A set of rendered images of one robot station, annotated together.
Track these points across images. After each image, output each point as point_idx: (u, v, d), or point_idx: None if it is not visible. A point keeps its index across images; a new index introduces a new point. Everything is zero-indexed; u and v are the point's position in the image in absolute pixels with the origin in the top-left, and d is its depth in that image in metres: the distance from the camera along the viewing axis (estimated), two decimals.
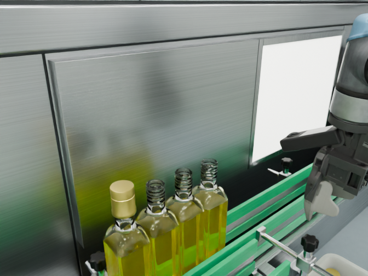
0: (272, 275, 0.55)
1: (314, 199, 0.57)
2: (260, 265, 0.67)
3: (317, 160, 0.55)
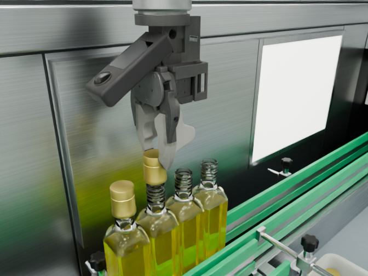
0: (272, 275, 0.55)
1: (174, 136, 0.44)
2: (260, 265, 0.67)
3: (160, 86, 0.41)
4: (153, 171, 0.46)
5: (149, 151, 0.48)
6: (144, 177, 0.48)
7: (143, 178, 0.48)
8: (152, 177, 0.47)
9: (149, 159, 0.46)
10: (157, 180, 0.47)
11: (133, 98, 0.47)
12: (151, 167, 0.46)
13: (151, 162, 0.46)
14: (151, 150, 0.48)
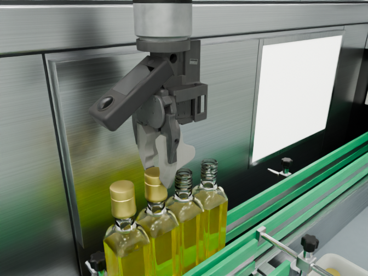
0: (272, 275, 0.55)
1: (174, 156, 0.45)
2: (260, 265, 0.67)
3: (161, 110, 0.42)
4: (154, 189, 0.47)
5: (150, 169, 0.49)
6: (145, 194, 0.49)
7: (144, 196, 0.50)
8: (153, 195, 0.48)
9: (150, 177, 0.47)
10: (158, 197, 0.48)
11: (135, 118, 0.48)
12: (153, 186, 0.47)
13: (153, 181, 0.47)
14: (153, 168, 0.49)
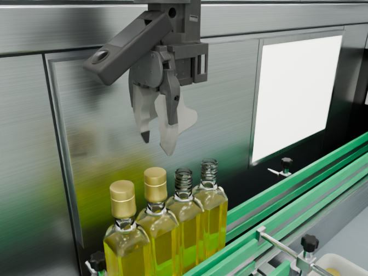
0: (272, 275, 0.55)
1: (176, 118, 0.43)
2: (260, 265, 0.67)
3: (159, 66, 0.40)
4: (154, 189, 0.48)
5: (150, 170, 0.49)
6: (145, 194, 0.49)
7: (144, 196, 0.50)
8: (153, 195, 0.48)
9: (150, 178, 0.47)
10: (158, 198, 0.48)
11: (131, 79, 0.46)
12: (152, 186, 0.47)
13: (152, 181, 0.47)
14: (152, 168, 0.49)
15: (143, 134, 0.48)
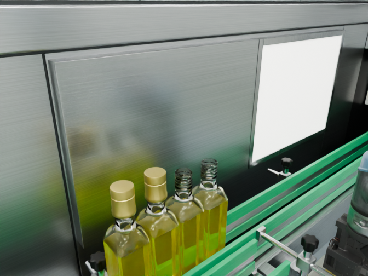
0: (272, 275, 0.55)
1: None
2: (260, 265, 0.67)
3: None
4: (154, 189, 0.48)
5: (150, 170, 0.49)
6: (145, 194, 0.49)
7: (144, 196, 0.50)
8: (153, 195, 0.48)
9: (150, 178, 0.47)
10: (158, 198, 0.48)
11: None
12: (152, 186, 0.47)
13: (152, 181, 0.47)
14: (152, 168, 0.49)
15: None
